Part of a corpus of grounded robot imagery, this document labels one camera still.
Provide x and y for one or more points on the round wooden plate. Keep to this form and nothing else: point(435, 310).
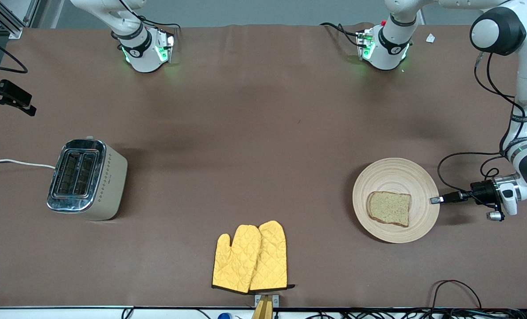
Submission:
point(392, 177)

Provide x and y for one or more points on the chrome and beige toaster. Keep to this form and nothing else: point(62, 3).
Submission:
point(108, 186)

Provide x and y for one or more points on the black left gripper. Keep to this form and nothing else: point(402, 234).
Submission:
point(481, 191)

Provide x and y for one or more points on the small metal bracket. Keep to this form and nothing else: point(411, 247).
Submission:
point(276, 301)

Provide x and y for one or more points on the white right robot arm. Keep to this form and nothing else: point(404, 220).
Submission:
point(144, 57)

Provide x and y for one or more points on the brown bread slice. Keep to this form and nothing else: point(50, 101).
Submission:
point(389, 208)

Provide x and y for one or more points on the aluminium frame extrusion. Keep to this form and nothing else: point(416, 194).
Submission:
point(13, 31)

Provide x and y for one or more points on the yellow quilted oven mitt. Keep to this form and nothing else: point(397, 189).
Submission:
point(237, 261)
point(272, 257)

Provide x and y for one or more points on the small white paper scrap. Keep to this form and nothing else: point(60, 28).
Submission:
point(431, 38)

